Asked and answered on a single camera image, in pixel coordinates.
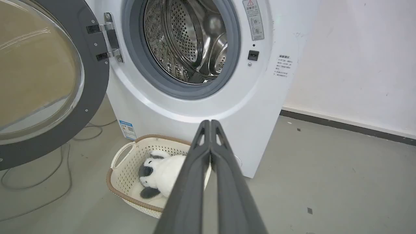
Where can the cream plastic laundry basket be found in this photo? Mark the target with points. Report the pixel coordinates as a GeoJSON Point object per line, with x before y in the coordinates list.
{"type": "Point", "coordinates": [126, 172]}

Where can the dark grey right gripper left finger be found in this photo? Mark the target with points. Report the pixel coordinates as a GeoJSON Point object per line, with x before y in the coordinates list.
{"type": "Point", "coordinates": [190, 188]}

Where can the grey warning label sticker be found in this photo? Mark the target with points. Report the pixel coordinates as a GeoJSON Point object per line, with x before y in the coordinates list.
{"type": "Point", "coordinates": [253, 19]}

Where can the blue energy label sticker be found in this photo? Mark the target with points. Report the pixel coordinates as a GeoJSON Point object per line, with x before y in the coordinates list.
{"type": "Point", "coordinates": [127, 129]}

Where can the white front-load washing machine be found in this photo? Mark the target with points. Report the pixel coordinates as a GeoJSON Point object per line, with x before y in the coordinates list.
{"type": "Point", "coordinates": [247, 104]}

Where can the black wall skirting strip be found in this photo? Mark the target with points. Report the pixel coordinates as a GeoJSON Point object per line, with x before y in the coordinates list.
{"type": "Point", "coordinates": [347, 126]}

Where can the grey round washing machine door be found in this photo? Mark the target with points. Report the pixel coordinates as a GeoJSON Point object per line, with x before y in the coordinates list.
{"type": "Point", "coordinates": [48, 78]}

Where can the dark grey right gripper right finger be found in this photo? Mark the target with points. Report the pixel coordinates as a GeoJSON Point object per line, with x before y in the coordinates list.
{"type": "Point", "coordinates": [232, 191]}

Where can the white and grey plush toy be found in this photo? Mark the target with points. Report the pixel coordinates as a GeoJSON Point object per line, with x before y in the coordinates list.
{"type": "Point", "coordinates": [162, 172]}

